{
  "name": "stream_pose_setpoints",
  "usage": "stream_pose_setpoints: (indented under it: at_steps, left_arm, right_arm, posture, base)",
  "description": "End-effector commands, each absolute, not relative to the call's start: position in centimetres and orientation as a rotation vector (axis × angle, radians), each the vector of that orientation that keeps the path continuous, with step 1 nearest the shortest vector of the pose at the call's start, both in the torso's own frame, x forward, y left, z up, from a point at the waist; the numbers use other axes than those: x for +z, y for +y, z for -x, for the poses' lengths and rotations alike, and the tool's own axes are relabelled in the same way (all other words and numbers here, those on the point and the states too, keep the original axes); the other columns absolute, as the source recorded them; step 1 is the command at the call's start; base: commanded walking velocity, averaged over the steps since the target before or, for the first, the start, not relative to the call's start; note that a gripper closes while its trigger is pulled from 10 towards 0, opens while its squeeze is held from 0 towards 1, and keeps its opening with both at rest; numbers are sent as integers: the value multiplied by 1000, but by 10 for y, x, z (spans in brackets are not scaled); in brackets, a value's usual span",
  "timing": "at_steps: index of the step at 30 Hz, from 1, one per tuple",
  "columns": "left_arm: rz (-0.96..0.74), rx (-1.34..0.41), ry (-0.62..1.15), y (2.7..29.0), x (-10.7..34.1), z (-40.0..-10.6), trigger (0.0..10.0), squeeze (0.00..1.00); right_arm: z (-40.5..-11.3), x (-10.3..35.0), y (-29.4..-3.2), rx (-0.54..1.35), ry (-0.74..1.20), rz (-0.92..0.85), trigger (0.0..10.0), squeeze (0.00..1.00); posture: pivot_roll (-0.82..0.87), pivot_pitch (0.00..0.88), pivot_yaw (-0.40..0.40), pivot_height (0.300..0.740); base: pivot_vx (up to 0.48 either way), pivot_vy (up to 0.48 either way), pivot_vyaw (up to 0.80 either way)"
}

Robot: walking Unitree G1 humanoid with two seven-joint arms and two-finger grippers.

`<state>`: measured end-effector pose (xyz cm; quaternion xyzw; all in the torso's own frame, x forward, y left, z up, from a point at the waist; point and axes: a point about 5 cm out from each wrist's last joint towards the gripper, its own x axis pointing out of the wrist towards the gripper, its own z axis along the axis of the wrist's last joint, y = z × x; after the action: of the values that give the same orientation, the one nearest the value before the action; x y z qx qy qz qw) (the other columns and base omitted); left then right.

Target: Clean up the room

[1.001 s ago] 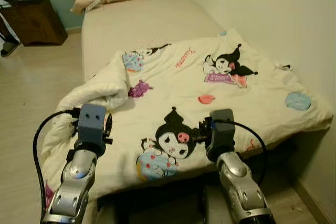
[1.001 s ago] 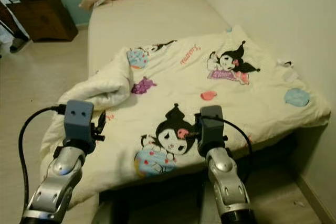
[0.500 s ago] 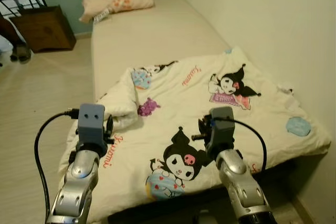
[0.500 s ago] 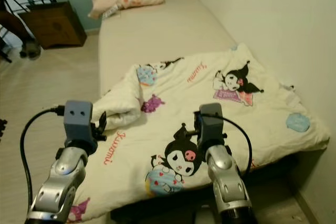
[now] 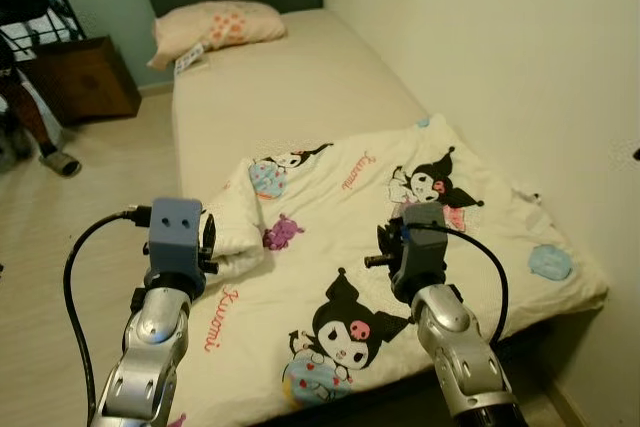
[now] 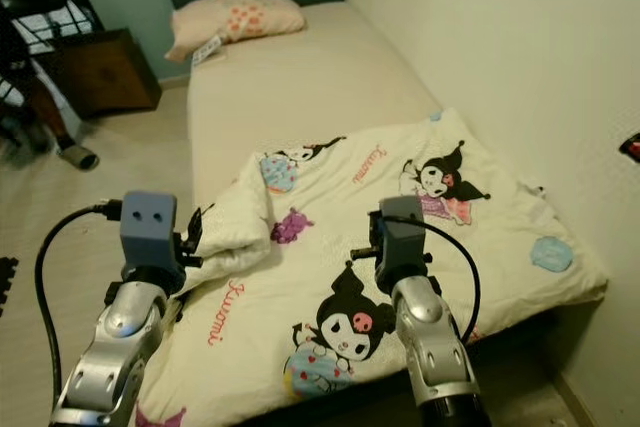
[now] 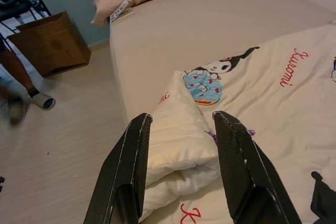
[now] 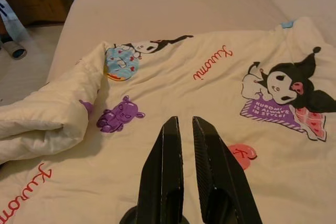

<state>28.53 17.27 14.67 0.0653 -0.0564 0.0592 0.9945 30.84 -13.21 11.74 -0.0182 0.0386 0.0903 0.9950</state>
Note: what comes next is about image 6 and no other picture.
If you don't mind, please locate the grey slipper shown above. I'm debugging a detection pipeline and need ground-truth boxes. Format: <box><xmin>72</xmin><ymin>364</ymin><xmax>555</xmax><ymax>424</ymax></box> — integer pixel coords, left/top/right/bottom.
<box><xmin>60</xmin><ymin>144</ymin><xmax>101</xmax><ymax>171</ymax></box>

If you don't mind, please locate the black foam floor mat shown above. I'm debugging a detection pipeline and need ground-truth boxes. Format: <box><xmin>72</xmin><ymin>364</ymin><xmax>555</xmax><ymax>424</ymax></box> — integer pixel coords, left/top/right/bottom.
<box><xmin>0</xmin><ymin>257</ymin><xmax>17</xmax><ymax>294</ymax></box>

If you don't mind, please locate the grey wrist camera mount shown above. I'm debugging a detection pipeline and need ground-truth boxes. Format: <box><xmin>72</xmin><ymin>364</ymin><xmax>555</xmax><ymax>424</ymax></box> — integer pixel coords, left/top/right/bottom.
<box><xmin>120</xmin><ymin>190</ymin><xmax>181</xmax><ymax>288</ymax></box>
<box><xmin>375</xmin><ymin>195</ymin><xmax>429</xmax><ymax>288</ymax></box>

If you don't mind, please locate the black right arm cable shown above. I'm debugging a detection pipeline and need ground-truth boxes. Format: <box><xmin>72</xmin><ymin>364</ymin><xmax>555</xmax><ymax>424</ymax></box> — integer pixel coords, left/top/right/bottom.
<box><xmin>380</xmin><ymin>215</ymin><xmax>481</xmax><ymax>338</ymax></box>

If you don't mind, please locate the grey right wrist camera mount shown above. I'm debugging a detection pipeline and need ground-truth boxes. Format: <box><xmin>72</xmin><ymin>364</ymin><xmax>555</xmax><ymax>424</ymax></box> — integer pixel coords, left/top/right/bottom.
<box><xmin>375</xmin><ymin>195</ymin><xmax>429</xmax><ymax>288</ymax></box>

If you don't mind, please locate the small dark red object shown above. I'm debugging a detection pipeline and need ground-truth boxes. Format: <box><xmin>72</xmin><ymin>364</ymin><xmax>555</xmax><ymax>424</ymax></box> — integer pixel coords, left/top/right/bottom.
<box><xmin>622</xmin><ymin>132</ymin><xmax>640</xmax><ymax>164</ymax></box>

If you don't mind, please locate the brown wooden cabinet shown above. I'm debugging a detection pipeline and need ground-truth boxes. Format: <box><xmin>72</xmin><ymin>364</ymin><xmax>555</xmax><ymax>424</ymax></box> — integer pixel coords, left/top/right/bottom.
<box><xmin>60</xmin><ymin>27</ymin><xmax>163</xmax><ymax>120</ymax></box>

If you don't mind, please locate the cream cartoon print blanket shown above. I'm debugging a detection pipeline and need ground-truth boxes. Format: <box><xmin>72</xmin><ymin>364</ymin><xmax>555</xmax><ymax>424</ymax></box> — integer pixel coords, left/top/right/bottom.
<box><xmin>135</xmin><ymin>107</ymin><xmax>609</xmax><ymax>427</ymax></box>

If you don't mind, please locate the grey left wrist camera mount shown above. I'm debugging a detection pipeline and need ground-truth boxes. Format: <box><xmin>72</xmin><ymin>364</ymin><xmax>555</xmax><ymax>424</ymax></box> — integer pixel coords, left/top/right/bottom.
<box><xmin>120</xmin><ymin>190</ymin><xmax>181</xmax><ymax>288</ymax></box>

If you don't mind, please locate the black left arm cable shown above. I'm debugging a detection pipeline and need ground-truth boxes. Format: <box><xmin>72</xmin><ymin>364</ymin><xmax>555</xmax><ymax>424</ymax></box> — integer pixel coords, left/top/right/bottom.
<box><xmin>35</xmin><ymin>202</ymin><xmax>123</xmax><ymax>413</ymax></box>

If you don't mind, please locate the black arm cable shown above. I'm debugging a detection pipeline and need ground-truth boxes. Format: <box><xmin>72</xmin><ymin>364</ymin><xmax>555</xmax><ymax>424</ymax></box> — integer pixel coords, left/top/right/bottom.
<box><xmin>380</xmin><ymin>215</ymin><xmax>481</xmax><ymax>338</ymax></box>
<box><xmin>35</xmin><ymin>202</ymin><xmax>123</xmax><ymax>413</ymax></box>

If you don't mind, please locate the white paperback book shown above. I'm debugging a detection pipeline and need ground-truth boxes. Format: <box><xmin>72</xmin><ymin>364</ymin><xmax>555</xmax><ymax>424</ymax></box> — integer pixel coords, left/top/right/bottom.
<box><xmin>192</xmin><ymin>35</ymin><xmax>226</xmax><ymax>68</ymax></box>

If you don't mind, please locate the pink patterned pillow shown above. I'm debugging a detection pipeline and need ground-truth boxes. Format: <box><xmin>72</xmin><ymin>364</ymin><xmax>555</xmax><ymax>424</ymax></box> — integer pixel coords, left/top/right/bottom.
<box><xmin>165</xmin><ymin>0</ymin><xmax>306</xmax><ymax>63</ymax></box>

